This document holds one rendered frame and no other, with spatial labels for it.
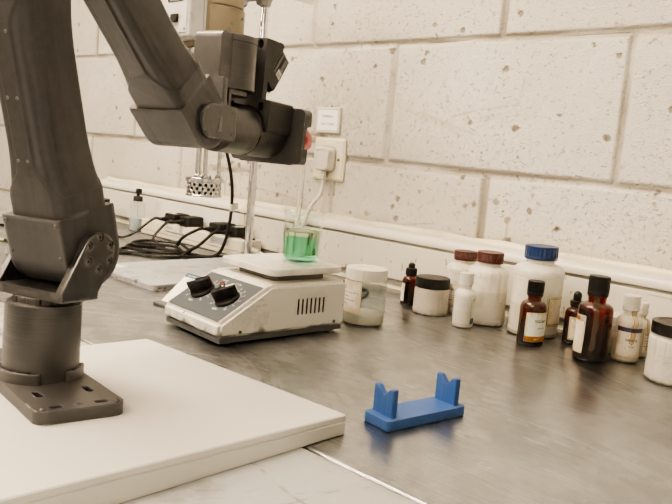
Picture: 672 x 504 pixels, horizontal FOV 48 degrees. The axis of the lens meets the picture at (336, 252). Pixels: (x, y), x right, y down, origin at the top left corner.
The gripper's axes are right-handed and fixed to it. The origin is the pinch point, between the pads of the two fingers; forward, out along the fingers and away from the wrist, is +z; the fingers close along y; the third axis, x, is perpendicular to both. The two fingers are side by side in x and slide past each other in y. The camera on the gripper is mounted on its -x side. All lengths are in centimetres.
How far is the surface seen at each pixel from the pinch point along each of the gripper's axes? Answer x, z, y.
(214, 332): 23.7, -15.6, 0.3
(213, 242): 21, 45, 47
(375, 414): 24.7, -26.1, -25.6
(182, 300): 21.8, -11.5, 8.8
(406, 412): 24.6, -23.7, -27.6
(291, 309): 21.3, -6.0, -4.1
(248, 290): 19.1, -10.1, -0.1
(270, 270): 16.5, -8.4, -1.9
